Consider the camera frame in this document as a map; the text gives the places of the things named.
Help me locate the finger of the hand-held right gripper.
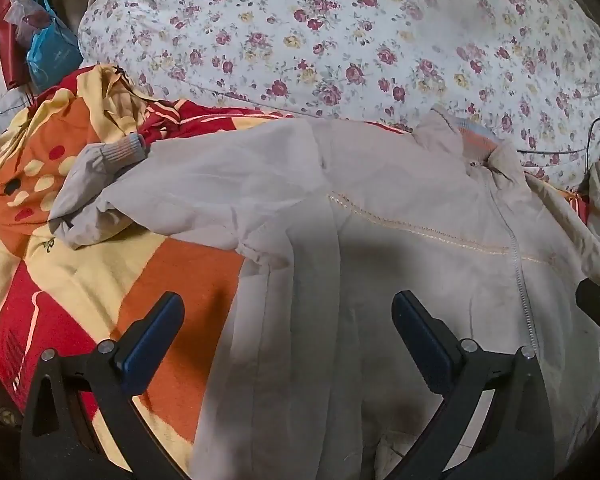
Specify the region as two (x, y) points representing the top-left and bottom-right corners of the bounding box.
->
(575, 271), (600, 347)

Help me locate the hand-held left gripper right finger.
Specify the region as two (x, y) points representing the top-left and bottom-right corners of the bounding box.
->
(391, 290), (570, 480)

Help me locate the red bag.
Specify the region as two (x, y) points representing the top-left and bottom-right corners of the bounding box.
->
(0, 0), (32, 92)

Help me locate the orange red yellow blanket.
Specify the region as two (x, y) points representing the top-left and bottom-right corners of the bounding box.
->
(0, 62), (593, 477)

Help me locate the black cable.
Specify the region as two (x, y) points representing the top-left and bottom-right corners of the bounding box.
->
(516, 116), (600, 182)

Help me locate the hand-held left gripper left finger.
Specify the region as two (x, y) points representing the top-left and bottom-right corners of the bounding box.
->
(19, 291), (197, 480)

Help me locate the white floral quilt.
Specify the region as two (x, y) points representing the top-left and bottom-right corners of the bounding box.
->
(77, 0), (600, 192)

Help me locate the beige zip jacket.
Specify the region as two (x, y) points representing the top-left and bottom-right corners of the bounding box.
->
(47, 109), (600, 480)

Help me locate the blue plastic bag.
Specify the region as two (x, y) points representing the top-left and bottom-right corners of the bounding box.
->
(26, 0), (84, 94)

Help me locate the clear plastic bag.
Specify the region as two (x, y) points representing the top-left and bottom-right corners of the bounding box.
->
(4, 0), (48, 28)

